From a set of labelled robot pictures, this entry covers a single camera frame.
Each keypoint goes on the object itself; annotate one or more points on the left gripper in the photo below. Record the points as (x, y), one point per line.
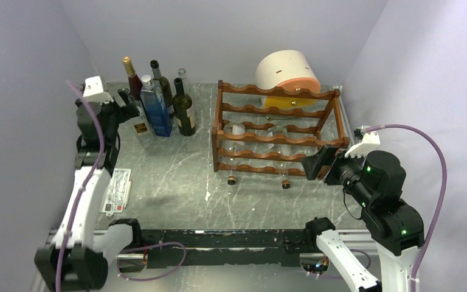
(126, 112)

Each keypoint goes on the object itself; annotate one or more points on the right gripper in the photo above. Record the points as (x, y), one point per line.
(312, 163)

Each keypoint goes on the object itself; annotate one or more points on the rose wine bottle gold cap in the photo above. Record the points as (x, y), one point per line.
(134, 81)

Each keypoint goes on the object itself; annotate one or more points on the blue glass bottle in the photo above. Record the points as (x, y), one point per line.
(155, 106)

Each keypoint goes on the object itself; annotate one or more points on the clear bottle orange label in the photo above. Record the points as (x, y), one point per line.
(141, 125)

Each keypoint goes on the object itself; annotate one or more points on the green wine bottle silver cap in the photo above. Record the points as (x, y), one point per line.
(165, 86)

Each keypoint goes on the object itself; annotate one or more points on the clear glass bottle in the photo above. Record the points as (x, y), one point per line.
(182, 73)

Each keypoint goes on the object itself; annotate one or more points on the dark wine bottle white label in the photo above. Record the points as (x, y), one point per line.
(184, 110)

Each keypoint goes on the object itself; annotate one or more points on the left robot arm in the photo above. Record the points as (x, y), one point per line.
(76, 259)

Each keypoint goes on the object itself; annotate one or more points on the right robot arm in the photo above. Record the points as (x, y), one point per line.
(375, 181)

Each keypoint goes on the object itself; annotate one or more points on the clear bottle rack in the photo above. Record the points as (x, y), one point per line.
(283, 150)
(233, 146)

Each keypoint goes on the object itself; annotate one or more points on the white orange cylinder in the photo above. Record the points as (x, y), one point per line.
(289, 70)

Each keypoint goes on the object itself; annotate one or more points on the white printed card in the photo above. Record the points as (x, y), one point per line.
(118, 192)

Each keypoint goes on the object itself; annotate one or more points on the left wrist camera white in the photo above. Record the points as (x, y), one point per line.
(94, 91)

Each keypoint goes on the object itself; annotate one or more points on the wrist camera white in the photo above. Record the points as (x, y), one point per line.
(94, 91)
(367, 141)

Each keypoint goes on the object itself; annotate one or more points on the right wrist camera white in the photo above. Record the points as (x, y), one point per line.
(367, 141)

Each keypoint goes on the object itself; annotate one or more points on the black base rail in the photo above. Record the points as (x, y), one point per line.
(166, 248)

